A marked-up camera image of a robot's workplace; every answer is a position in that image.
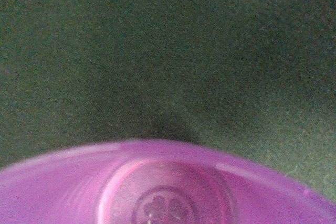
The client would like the purple plastic cup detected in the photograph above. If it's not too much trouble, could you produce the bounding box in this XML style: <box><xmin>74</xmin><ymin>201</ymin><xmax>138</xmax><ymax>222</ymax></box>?
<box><xmin>1</xmin><ymin>140</ymin><xmax>335</xmax><ymax>223</ymax></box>

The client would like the black tablecloth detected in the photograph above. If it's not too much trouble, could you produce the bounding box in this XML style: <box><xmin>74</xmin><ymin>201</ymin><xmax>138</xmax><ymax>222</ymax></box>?
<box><xmin>1</xmin><ymin>0</ymin><xmax>335</xmax><ymax>200</ymax></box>

